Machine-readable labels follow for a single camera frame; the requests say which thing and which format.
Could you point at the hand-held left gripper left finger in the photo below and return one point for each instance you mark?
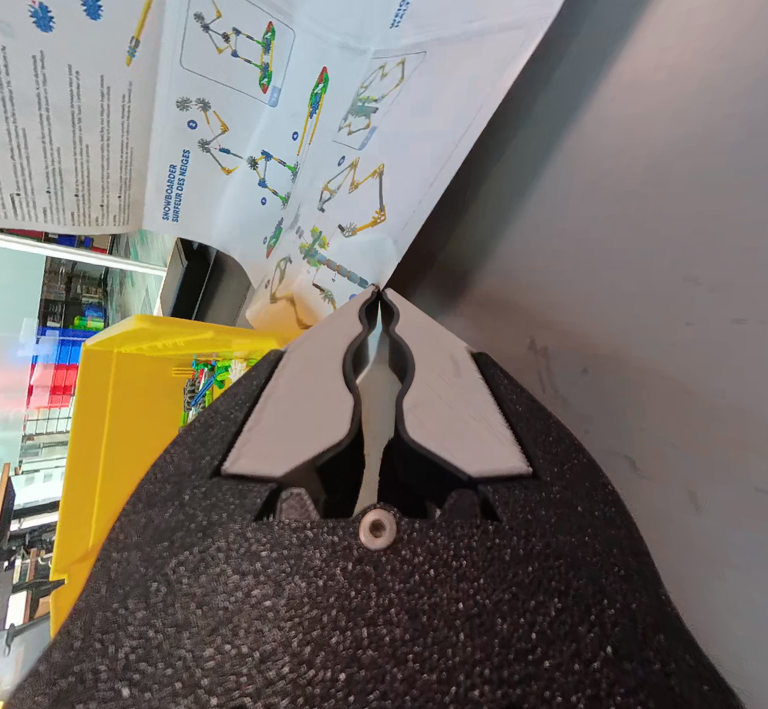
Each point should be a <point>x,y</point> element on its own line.
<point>294,415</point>

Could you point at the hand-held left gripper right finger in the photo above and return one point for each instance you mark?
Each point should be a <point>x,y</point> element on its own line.
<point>462,415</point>

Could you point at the pile of toy pieces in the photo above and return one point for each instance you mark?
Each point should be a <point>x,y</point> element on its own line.
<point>210,383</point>

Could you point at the yellow plastic bin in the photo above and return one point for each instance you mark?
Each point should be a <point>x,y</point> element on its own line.
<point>114,457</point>

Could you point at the grey desk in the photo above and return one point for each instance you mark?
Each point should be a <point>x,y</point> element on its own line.
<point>624,301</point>

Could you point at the blue storage crates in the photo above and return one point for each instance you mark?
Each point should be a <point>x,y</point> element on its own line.
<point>54,373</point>

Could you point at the printed instruction sheet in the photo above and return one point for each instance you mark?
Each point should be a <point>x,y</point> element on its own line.
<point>276,85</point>

